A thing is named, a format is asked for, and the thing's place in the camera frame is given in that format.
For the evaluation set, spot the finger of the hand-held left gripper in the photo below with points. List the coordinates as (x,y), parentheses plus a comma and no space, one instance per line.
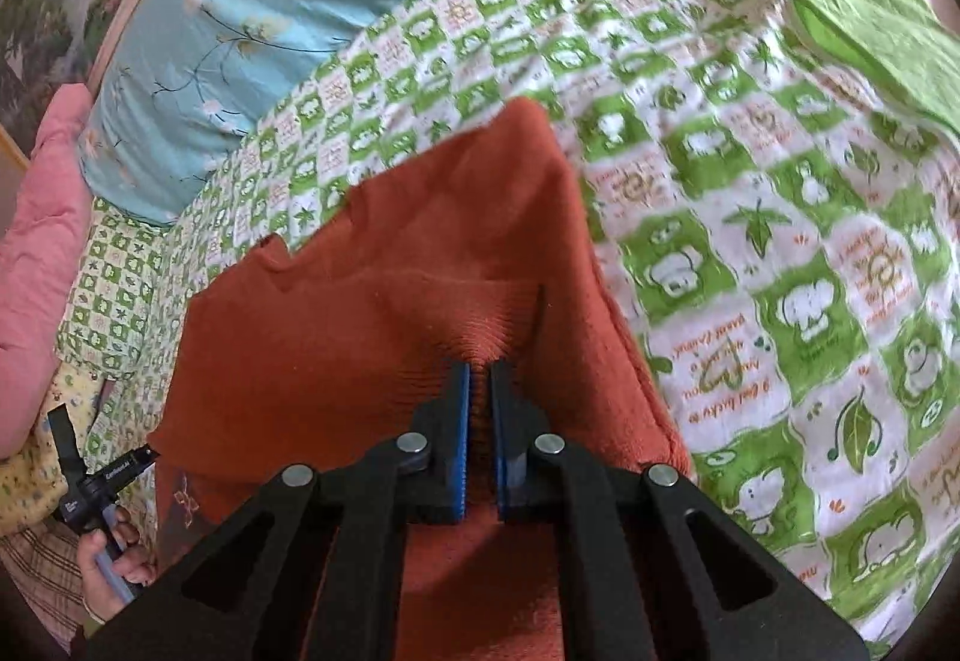
(64,443)
(127,464)

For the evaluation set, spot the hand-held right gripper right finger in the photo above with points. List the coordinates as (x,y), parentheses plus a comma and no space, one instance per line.
(501,440)

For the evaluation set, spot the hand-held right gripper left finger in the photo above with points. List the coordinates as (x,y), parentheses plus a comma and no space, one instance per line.
(459,440)

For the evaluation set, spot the orange towel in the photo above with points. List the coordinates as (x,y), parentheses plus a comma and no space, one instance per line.
(375,301)

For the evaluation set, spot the person's left hand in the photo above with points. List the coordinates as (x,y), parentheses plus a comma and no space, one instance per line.
(135,563)

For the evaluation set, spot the yellow cartoon print pillow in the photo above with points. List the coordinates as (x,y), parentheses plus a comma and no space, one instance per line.
(22,496)

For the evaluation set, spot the plaid cloth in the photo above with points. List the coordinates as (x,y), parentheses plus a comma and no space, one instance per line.
(37,556)

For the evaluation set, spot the green checked cartoon pillow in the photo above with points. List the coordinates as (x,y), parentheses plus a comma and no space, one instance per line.
(112,301)

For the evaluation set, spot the pink pillow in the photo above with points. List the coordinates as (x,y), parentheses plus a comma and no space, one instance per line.
(37,256)

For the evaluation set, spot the green checked cartoon bed sheet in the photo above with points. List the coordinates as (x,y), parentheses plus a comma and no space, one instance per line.
(750,181)

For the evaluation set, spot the light blue floral quilt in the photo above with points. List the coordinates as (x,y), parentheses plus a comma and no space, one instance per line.
(262,30)

